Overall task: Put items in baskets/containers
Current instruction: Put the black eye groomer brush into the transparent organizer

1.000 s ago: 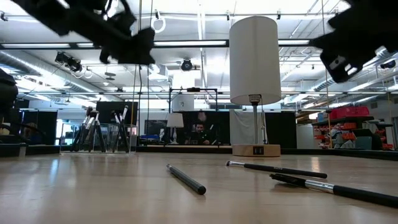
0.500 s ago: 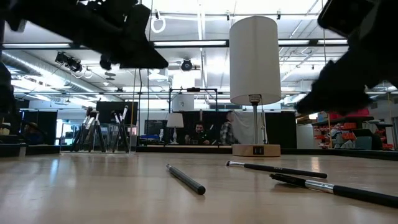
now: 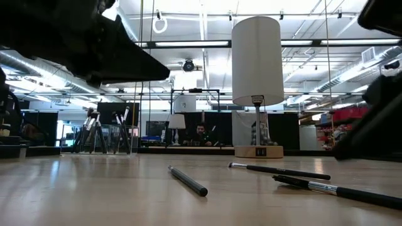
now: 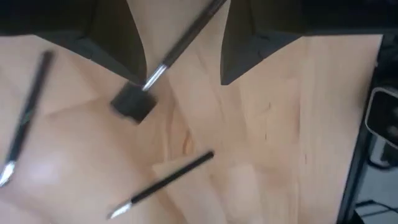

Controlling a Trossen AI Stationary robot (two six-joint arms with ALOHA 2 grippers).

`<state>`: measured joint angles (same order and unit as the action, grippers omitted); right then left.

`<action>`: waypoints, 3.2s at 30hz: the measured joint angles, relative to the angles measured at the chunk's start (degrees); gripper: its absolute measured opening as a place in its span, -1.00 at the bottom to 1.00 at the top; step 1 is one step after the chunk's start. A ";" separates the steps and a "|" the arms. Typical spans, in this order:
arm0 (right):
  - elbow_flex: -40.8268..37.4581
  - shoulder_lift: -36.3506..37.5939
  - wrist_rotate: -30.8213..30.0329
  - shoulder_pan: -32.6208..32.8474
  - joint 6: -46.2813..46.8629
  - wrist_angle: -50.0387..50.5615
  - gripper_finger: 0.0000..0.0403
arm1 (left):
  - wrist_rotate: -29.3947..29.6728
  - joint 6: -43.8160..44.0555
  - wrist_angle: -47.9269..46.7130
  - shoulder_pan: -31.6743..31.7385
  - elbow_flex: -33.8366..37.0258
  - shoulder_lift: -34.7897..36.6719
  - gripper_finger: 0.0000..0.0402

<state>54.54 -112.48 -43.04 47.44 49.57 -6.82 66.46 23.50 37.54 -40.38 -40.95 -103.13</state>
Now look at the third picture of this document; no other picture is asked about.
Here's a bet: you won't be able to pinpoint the black metal stand frame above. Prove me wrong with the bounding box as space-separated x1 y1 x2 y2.
170 88 221 114

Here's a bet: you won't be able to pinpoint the person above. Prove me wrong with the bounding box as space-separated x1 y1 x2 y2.
188 122 217 147

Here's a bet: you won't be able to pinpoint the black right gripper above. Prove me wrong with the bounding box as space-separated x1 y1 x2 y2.
332 72 402 161

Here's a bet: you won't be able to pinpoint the small white table lamp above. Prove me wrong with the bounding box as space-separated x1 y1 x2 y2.
168 113 187 147

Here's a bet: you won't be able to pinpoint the black screen panel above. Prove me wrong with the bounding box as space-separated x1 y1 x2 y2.
96 102 141 127

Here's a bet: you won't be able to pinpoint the red storage bins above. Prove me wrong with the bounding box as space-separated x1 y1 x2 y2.
332 106 369 122

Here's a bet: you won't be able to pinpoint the black ceiling camera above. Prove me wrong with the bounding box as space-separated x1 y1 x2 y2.
182 58 196 73

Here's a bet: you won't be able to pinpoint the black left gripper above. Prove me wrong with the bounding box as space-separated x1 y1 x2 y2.
0 0 171 89

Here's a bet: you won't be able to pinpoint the thin dark hanging cord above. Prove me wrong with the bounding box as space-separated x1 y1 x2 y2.
147 0 156 124

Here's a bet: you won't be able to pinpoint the black shelf rack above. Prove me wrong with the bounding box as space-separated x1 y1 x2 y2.
315 117 352 152

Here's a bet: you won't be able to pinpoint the yellowish hanging cord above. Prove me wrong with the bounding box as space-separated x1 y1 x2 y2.
131 0 144 128

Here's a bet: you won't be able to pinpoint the black-bristle makeup brush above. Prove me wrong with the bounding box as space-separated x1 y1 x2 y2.
272 175 402 211

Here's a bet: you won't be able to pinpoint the thin hanging pole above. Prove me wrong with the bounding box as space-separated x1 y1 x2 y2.
323 0 335 151

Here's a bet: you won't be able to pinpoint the white shade wooden base lamp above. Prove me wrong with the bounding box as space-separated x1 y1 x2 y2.
231 16 285 159

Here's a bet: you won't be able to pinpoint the thick black powder brush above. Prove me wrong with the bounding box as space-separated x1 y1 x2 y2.
72 107 96 154

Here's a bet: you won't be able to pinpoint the white hanging ring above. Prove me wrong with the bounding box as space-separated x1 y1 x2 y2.
151 17 168 35

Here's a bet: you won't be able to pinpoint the white cloth cover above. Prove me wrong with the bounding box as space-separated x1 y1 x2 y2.
231 109 270 147

